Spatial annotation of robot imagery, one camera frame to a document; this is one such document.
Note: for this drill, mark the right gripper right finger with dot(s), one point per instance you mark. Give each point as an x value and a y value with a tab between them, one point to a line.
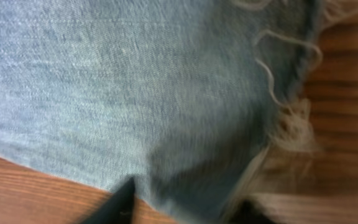
248	213

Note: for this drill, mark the blue denim jeans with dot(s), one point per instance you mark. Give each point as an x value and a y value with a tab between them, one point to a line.
181	96

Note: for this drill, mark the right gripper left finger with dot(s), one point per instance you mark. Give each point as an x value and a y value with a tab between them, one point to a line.
118	209

